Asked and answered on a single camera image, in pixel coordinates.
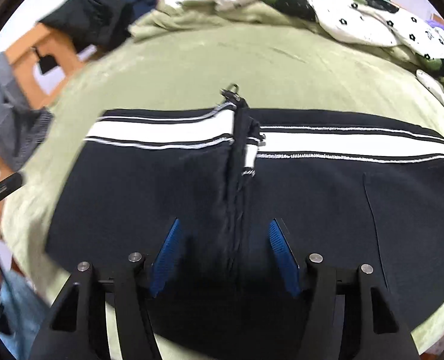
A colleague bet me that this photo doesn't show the black pants white stripe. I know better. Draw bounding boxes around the black pants white stripe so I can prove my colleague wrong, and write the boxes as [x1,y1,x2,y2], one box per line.
[46,94,444,358]

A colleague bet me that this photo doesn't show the grey jeans on footboard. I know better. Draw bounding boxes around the grey jeans on footboard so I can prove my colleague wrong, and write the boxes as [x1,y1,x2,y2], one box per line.
[0,53,53,171]

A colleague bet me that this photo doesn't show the green fleece bed blanket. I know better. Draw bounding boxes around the green fleece bed blanket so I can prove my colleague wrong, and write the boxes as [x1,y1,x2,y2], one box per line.
[0,0,444,360]

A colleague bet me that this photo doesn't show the black jacket on footboard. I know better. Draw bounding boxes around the black jacket on footboard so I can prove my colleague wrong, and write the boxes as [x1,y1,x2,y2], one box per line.
[39,0,133,53]

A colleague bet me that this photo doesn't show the white floral quilt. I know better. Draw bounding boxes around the white floral quilt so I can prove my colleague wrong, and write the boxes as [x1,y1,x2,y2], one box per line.
[164,0,444,106]

